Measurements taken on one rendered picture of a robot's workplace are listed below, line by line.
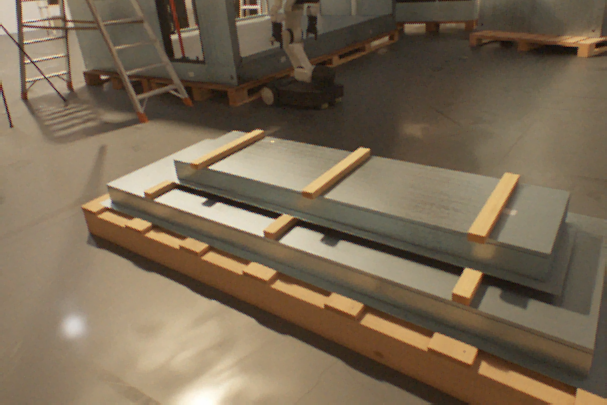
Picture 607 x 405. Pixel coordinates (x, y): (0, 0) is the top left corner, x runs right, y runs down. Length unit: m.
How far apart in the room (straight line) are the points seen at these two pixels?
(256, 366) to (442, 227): 0.75
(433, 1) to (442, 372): 7.04
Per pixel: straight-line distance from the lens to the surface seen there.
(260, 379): 1.62
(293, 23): 4.15
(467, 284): 1.48
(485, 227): 1.50
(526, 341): 1.47
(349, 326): 1.59
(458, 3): 7.99
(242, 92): 4.43
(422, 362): 1.53
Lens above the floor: 1.20
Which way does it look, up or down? 22 degrees down
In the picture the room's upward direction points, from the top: 5 degrees counter-clockwise
